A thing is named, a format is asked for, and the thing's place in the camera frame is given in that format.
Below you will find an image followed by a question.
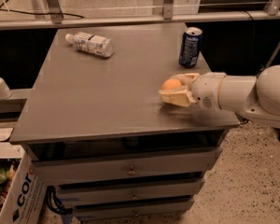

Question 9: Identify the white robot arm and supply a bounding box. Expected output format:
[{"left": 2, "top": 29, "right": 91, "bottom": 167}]
[{"left": 159, "top": 65, "right": 280, "bottom": 129}]

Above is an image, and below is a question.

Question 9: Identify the clear plastic water bottle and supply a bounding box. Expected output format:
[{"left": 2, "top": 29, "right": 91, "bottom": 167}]
[{"left": 65, "top": 32, "right": 114, "bottom": 58}]

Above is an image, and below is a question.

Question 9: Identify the orange fruit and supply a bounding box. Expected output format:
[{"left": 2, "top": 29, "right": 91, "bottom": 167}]
[{"left": 161, "top": 78, "right": 182, "bottom": 90}]

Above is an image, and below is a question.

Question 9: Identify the grey drawer cabinet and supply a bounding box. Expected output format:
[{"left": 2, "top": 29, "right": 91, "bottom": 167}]
[{"left": 11, "top": 24, "right": 238, "bottom": 221}]

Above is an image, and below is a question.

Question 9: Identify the white cardboard box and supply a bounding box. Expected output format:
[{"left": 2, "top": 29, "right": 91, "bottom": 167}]
[{"left": 0, "top": 128, "right": 46, "bottom": 224}]

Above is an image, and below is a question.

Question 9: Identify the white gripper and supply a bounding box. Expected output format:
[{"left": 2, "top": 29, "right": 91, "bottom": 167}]
[{"left": 159, "top": 72, "right": 226, "bottom": 111}]

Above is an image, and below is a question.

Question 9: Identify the black cable bundle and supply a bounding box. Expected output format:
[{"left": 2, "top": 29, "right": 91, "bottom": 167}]
[{"left": 45, "top": 186, "right": 73, "bottom": 217}]

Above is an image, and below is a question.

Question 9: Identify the metal frame rail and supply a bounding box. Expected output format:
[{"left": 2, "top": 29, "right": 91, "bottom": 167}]
[{"left": 0, "top": 11, "right": 280, "bottom": 30}]

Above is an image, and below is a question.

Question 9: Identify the blue pepsi can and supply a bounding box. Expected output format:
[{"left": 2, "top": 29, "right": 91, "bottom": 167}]
[{"left": 179, "top": 27, "right": 203, "bottom": 68}]

